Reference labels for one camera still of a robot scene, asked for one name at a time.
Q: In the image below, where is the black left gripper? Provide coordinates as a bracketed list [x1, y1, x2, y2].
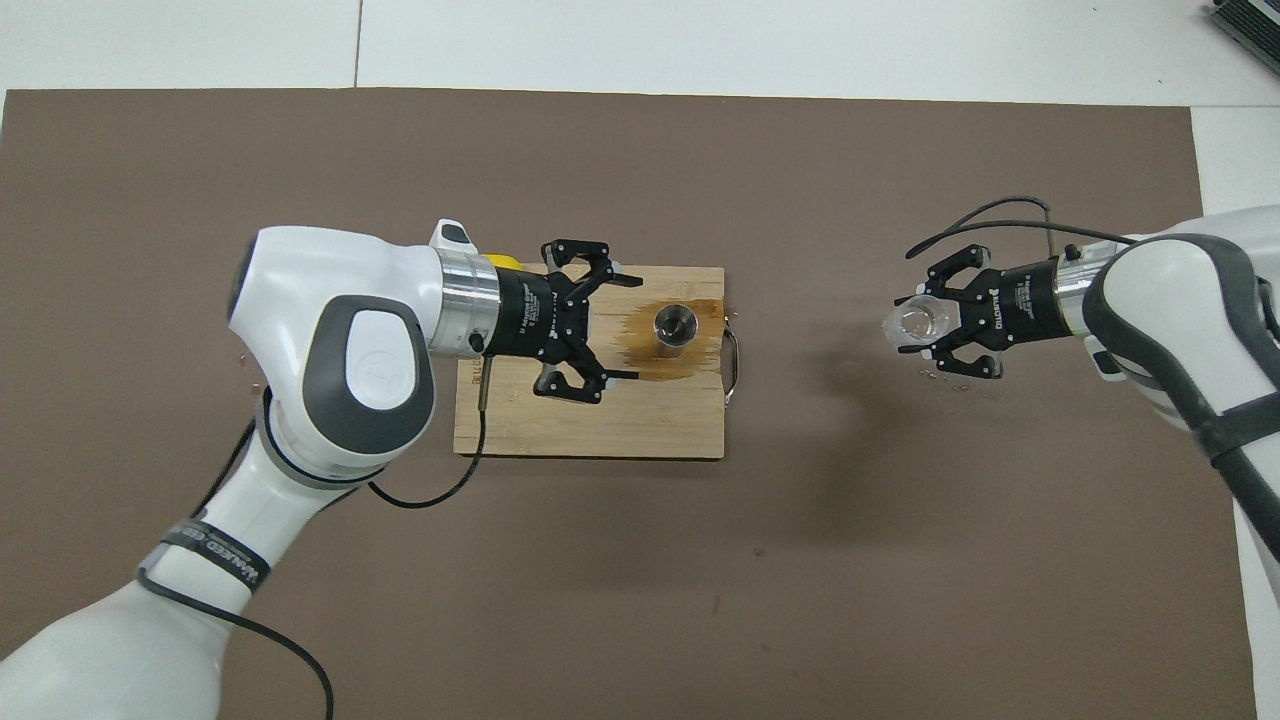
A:
[497, 240, 643, 404]

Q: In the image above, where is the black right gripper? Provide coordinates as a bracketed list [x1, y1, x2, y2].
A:
[925, 243, 1063, 379]

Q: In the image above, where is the small clear glass cup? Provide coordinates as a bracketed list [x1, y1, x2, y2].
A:
[882, 295, 963, 353]

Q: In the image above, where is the metal jigger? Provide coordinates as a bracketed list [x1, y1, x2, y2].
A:
[653, 303, 701, 359]

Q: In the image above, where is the wooden cutting board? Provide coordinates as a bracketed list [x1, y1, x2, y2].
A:
[453, 264, 743, 460]

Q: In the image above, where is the brown table mat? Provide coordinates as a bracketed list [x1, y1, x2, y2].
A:
[0, 88, 1259, 720]

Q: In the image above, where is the grey ribbed device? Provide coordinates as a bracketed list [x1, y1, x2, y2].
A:
[1203, 0, 1280, 73]

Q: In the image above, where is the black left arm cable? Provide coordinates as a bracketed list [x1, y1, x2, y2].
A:
[135, 335, 491, 720]

